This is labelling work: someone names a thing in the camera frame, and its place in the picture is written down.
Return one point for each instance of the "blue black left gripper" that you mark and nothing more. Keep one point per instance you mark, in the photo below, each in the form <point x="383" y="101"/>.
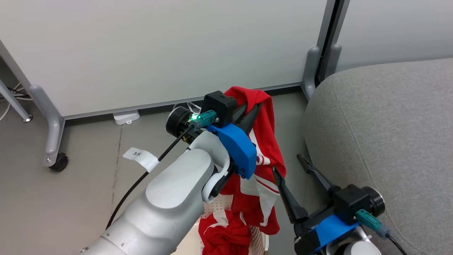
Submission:
<point x="239" y="148"/>

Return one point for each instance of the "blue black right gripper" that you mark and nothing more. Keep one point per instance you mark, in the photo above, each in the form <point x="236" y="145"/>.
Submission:
<point x="331" y="230"/>

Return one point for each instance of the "red and white shirt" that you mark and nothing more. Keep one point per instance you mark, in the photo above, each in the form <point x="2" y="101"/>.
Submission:
<point x="269" y="141"/>

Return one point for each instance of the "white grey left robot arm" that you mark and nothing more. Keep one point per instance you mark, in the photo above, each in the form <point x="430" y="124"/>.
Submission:
<point x="166" y="205"/>

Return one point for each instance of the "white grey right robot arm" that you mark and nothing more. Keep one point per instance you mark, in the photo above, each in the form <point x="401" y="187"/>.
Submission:
<point x="354" y="248"/>

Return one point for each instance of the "white perforated laundry basket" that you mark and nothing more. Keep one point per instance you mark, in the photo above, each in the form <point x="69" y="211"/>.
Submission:
<point x="258" y="241"/>

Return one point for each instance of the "black left wrist motor cylinder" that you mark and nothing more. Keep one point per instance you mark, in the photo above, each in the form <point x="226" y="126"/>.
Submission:
<point x="178" y="122"/>

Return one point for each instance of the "black wrist motor cylinder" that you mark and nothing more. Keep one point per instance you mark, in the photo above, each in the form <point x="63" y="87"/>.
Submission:
<point x="377" y="200"/>
<point x="178" y="122"/>

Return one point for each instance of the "black right wrist motor cylinder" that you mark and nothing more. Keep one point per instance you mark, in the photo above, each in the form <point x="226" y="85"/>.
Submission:
<point x="377" y="200"/>

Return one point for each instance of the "short grey partition foot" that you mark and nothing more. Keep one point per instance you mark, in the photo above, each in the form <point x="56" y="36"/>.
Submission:
<point x="310" y="71"/>

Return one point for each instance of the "grey fabric sofa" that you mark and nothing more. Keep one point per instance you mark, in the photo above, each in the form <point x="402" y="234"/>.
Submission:
<point x="389" y="134"/>

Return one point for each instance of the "grey foot beside sofa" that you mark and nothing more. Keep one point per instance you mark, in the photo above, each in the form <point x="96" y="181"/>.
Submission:
<point x="334" y="60"/>

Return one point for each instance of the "white power strip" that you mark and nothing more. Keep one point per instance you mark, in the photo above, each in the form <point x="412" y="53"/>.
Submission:
<point x="126" y="117"/>

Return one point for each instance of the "white partition panel beside sofa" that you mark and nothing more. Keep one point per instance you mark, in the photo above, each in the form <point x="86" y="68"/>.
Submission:
<point x="389" y="28"/>

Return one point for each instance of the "black caster wheel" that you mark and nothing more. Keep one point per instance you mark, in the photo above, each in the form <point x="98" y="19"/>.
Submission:
<point x="59" y="163"/>

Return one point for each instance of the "long grey partition foot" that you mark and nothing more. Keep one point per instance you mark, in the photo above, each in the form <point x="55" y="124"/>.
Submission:
<point x="53" y="134"/>

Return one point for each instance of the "grey metal desk leg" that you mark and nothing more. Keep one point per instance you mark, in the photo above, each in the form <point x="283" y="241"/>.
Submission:
<point x="16" y="102"/>

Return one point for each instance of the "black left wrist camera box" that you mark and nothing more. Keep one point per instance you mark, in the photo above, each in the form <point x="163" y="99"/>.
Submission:
<point x="219" y="104"/>

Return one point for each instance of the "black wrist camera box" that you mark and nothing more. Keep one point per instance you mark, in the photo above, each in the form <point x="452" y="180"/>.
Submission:
<point x="219" y="104"/>
<point x="350" y="203"/>

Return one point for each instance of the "green left camera connector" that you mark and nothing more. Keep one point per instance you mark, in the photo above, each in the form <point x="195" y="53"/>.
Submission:
<point x="205" y="117"/>

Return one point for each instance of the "green camera connector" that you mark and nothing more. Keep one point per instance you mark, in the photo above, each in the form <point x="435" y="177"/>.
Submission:
<point x="370" y="220"/>
<point x="205" y="117"/>

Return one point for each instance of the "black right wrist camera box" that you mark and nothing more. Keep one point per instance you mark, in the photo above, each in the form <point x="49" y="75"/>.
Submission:
<point x="350" y="203"/>

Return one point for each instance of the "green right camera connector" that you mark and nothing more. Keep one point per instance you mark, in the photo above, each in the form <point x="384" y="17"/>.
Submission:
<point x="370" y="220"/>

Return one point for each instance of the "white partition panel grey frame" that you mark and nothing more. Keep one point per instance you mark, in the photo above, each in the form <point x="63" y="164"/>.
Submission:
<point x="159" y="53"/>

